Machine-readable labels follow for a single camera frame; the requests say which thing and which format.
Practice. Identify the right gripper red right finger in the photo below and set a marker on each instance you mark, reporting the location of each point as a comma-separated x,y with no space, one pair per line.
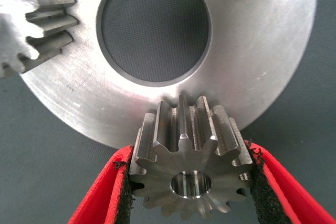
283,197

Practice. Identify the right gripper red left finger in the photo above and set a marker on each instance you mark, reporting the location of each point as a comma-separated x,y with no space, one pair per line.
105,195

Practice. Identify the large steel gear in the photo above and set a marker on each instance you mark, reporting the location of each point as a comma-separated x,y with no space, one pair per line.
162,179

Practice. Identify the small steel gear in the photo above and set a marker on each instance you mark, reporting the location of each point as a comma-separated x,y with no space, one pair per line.
15,24

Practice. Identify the dark grey table cloth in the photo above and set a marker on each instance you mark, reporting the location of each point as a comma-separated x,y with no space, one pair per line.
39,142

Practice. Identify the round metal plate with hole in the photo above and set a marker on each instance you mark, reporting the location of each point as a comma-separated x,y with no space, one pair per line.
249,51

